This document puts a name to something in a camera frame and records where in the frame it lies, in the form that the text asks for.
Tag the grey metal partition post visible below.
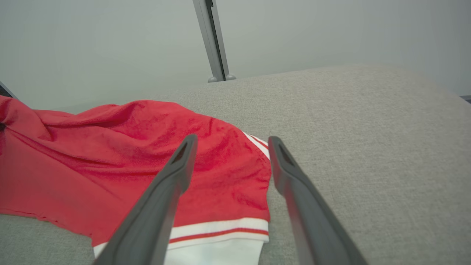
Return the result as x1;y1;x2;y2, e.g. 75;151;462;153
192;0;230;81

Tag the red basketball jersey white trim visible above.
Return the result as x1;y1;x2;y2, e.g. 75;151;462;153
0;95;272;265

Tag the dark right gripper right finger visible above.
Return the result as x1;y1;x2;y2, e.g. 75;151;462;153
268;136;368;265

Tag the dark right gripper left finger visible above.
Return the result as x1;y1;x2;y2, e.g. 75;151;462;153
92;134;198;265

